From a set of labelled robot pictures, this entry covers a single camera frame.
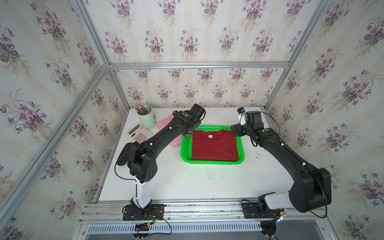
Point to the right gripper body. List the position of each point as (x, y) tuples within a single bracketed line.
[(241, 130)]

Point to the aluminium frame rail front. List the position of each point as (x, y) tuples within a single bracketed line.
[(175, 211)]

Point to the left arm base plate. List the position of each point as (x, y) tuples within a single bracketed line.
[(132, 212)]

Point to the mint green pen cup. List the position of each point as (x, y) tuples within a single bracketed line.
[(148, 121)]

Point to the dark red t-shirt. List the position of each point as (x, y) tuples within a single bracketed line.
[(213, 146)]

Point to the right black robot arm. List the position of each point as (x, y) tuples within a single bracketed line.
[(312, 186)]

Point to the coloured pencils bunch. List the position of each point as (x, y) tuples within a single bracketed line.
[(144, 110)]

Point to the yellow t-shirt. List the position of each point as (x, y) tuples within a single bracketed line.
[(236, 147)]

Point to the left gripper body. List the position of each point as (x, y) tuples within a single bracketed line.
[(198, 124)]

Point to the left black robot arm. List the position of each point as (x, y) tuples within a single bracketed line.
[(140, 158)]

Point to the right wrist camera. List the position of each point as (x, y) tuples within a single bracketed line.
[(242, 116)]

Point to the green plastic basket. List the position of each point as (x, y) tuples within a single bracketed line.
[(186, 147)]

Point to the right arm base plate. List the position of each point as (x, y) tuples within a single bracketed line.
[(256, 210)]

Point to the pink calculator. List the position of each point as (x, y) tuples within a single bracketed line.
[(139, 133)]

